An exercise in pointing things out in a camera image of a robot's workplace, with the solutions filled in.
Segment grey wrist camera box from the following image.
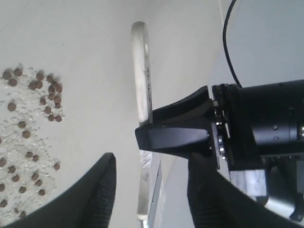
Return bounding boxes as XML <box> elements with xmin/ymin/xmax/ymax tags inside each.
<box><xmin>229</xmin><ymin>169</ymin><xmax>269</xmax><ymax>207</ymax></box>

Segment black cable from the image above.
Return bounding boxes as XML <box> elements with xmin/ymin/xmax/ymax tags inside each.
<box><xmin>222</xmin><ymin>0</ymin><xmax>243</xmax><ymax>88</ymax></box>

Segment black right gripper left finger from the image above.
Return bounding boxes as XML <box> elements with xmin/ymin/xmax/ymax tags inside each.
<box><xmin>9</xmin><ymin>152</ymin><xmax>116</xmax><ymax>228</ymax></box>

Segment brown beans and white crumbs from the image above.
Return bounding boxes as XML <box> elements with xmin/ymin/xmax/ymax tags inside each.
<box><xmin>0</xmin><ymin>64</ymin><xmax>63</xmax><ymax>226</ymax></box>

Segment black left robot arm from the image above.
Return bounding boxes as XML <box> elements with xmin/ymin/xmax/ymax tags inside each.
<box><xmin>135</xmin><ymin>80</ymin><xmax>304</xmax><ymax>171</ymax></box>

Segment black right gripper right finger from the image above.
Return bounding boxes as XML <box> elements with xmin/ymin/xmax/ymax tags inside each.
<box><xmin>187</xmin><ymin>153</ymin><xmax>299</xmax><ymax>228</ymax></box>

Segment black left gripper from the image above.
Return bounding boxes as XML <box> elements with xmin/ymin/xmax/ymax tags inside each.
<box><xmin>135</xmin><ymin>84</ymin><xmax>263</xmax><ymax>171</ymax></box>

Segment white paint brush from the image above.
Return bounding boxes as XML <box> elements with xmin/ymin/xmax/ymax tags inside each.
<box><xmin>131</xmin><ymin>21</ymin><xmax>165</xmax><ymax>228</ymax></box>

